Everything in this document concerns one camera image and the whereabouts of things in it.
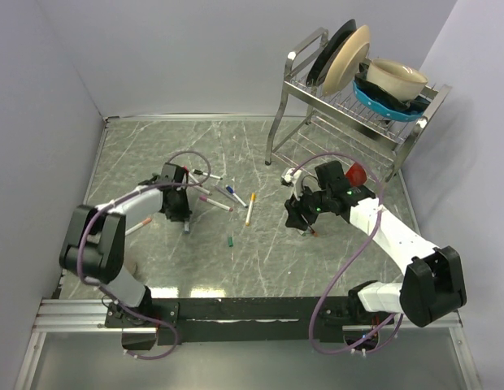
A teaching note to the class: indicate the pink cap marker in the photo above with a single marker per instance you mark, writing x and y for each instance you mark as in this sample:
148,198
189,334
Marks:
216,203

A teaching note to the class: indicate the black dish under bowl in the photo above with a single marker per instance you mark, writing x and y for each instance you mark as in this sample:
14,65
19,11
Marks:
376,93

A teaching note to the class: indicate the yellow cap marker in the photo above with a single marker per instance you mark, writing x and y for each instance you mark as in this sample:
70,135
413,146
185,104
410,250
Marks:
250,209

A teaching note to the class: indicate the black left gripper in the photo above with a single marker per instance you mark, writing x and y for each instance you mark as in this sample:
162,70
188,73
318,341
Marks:
183,214

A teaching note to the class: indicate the beige plate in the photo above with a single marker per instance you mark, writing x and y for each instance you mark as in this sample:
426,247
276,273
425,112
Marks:
345,65

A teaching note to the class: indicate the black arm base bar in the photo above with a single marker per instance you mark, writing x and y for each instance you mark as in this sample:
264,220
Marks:
199,320

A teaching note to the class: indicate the blue polka dot bowl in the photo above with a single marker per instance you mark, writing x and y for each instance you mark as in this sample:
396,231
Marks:
382,110

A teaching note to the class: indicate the cream ceramic bowl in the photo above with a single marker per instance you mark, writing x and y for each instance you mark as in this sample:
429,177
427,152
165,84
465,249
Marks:
401,81

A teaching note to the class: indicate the black cap marker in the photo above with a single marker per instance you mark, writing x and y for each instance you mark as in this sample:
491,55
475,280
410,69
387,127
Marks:
202,173

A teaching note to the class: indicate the stainless steel dish rack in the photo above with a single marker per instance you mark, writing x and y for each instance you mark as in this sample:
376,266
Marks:
385,142

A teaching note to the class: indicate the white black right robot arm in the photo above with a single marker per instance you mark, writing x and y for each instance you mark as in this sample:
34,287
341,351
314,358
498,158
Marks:
433,283

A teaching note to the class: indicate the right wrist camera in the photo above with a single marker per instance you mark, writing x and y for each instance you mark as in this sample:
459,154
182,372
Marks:
291,177

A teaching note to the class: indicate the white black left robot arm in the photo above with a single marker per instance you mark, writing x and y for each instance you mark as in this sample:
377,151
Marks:
94,244

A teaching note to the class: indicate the red bowl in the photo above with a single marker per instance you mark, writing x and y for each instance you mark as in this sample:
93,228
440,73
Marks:
356,175

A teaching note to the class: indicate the black plate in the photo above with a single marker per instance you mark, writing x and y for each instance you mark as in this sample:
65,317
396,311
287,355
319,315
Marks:
323,62

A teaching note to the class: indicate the salmon cap marker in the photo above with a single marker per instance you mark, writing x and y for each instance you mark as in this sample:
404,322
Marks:
138,226

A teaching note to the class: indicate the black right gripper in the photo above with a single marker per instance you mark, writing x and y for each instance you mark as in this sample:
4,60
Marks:
294,207

